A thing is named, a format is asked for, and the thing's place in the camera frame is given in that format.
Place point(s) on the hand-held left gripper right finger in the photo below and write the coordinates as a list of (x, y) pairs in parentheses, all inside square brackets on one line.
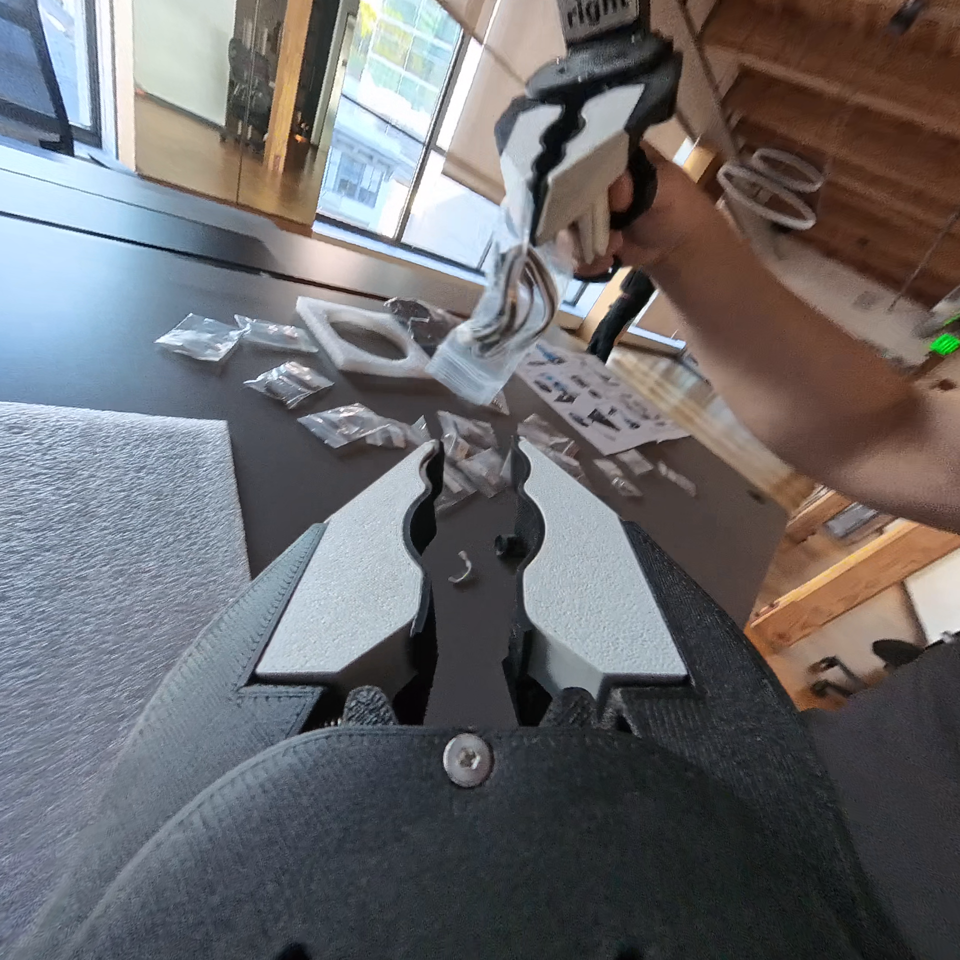
[(600, 600)]

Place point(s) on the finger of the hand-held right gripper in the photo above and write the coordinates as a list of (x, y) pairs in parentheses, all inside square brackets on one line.
[(521, 150), (592, 165)]

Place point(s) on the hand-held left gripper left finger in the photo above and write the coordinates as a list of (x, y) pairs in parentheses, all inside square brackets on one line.
[(345, 600)]

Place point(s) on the person's right forearm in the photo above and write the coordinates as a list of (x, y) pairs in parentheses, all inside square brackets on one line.
[(825, 390)]

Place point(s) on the dark grey desk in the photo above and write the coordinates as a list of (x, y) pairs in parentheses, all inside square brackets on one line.
[(150, 300)]

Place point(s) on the dark office desk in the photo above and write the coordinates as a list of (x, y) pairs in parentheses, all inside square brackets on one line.
[(150, 195)]

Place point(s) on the person's right hand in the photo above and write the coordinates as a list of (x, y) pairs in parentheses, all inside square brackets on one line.
[(675, 225)]

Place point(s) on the black screwdriver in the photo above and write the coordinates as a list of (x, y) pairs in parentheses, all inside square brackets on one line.
[(508, 546)]

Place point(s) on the curved white plastic scrap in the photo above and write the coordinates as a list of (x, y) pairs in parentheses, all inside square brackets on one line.
[(469, 570)]

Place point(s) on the pile of clear screw bags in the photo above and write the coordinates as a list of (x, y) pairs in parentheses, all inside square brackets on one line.
[(352, 427)]

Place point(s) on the dark shiny plastic bag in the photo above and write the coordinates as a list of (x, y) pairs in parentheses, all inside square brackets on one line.
[(427, 319)]

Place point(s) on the printed instruction sheet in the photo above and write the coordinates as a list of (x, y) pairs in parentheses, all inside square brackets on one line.
[(622, 405)]

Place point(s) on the white foam sheet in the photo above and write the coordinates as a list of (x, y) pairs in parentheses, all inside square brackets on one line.
[(112, 525)]

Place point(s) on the black office chair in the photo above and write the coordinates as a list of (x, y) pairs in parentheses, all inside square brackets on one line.
[(247, 90)]

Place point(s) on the black chair base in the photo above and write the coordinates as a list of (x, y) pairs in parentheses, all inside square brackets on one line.
[(892, 652)]

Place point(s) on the person's dark clothing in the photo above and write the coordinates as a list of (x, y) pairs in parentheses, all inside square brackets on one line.
[(900, 825)]

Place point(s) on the green exit sign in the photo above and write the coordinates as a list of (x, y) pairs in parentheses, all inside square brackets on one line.
[(945, 345)]

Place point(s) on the white foam frame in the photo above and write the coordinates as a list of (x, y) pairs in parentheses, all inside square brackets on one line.
[(322, 337)]

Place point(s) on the black frame chair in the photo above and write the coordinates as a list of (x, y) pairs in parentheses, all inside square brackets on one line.
[(30, 75)]

